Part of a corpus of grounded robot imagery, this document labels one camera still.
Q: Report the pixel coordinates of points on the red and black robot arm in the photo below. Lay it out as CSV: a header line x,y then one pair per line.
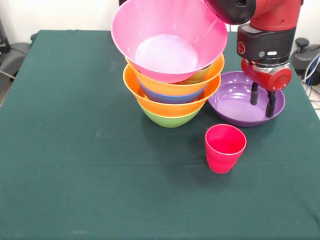
x,y
265,32

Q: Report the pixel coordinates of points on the pink bowl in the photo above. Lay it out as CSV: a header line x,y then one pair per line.
x,y
162,30

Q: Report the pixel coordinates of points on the dark green tablecloth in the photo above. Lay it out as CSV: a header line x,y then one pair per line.
x,y
125,187

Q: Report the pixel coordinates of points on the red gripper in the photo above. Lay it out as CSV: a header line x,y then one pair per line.
x,y
272,78

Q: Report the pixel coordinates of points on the green bowl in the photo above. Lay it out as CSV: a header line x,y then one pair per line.
x,y
172,122

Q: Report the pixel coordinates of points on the red cup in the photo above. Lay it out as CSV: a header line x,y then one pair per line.
x,y
222,160

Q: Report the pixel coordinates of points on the purple bowl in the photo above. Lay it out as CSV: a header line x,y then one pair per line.
x,y
235,110

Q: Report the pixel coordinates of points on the blue bowl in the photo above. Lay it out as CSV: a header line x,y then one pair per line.
x,y
172,98

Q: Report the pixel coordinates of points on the orange bowl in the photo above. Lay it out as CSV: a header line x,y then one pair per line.
x,y
215,72
175,110

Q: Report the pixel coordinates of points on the green cup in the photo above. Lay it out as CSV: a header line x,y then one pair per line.
x,y
197,76

